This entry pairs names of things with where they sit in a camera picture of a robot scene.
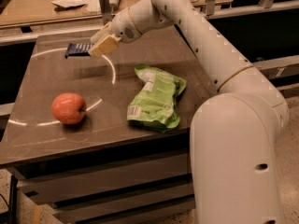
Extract white paper sheets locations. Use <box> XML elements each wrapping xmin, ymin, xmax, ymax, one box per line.
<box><xmin>52</xmin><ymin>0</ymin><xmax>100</xmax><ymax>12</ymax></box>

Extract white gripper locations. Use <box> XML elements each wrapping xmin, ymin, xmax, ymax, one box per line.
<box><xmin>88</xmin><ymin>7</ymin><xmax>142</xmax><ymax>57</ymax></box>

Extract red apple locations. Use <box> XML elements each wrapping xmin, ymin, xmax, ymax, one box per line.
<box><xmin>51</xmin><ymin>93</ymin><xmax>86</xmax><ymax>125</ymax></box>

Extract grey metal post left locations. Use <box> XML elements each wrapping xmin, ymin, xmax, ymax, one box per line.
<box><xmin>99</xmin><ymin>0</ymin><xmax>112</xmax><ymax>24</ymax></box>

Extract grey drawer cabinet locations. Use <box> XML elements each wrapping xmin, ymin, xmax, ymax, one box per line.
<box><xmin>6</xmin><ymin>133</ymin><xmax>197</xmax><ymax>224</ymax></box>

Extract green snack bag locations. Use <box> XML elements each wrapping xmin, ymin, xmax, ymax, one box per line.
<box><xmin>127</xmin><ymin>63</ymin><xmax>187</xmax><ymax>133</ymax></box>

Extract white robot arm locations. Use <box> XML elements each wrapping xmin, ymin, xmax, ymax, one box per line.
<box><xmin>90</xmin><ymin>0</ymin><xmax>289</xmax><ymax>224</ymax></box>

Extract wooden background desk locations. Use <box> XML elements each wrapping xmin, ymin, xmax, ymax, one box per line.
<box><xmin>0</xmin><ymin>0</ymin><xmax>233</xmax><ymax>30</ymax></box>

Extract dark blue snack bar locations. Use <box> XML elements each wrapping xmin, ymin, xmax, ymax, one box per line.
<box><xmin>64</xmin><ymin>43</ymin><xmax>93</xmax><ymax>59</ymax></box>

